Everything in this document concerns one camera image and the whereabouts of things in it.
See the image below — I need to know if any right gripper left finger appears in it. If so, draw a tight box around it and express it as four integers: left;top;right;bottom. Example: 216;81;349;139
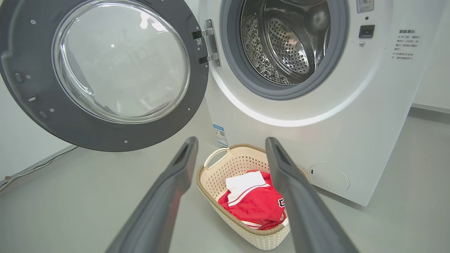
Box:
105;136;199;253

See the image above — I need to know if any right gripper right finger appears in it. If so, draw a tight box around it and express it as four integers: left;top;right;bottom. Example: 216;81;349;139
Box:
265;137;359;253

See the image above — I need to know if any red white striped jersey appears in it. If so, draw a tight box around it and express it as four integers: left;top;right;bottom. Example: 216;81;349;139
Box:
218;170;287;231

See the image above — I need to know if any washing machine glass door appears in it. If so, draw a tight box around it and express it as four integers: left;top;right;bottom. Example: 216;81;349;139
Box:
0;0;210;152

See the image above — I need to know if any cream perforated laundry basket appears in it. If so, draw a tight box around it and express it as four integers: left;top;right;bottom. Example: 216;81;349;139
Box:
196;143;310;251

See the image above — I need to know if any white washing machine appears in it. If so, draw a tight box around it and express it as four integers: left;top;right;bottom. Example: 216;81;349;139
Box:
198;0;449;207

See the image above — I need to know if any steel washer drum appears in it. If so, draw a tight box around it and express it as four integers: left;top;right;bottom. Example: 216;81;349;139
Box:
241;0;331;85

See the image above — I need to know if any metal door hinge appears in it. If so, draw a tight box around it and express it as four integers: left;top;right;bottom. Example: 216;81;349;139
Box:
206;19;222;67

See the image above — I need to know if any round white filter cover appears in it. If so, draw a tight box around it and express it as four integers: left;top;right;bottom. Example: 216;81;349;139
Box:
309;163;351;193

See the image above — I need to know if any blue energy label sticker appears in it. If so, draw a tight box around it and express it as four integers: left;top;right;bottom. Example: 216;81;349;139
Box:
213;124;229;147

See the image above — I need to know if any grey warning sticker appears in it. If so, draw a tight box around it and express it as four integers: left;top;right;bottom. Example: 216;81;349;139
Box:
356;0;374;13

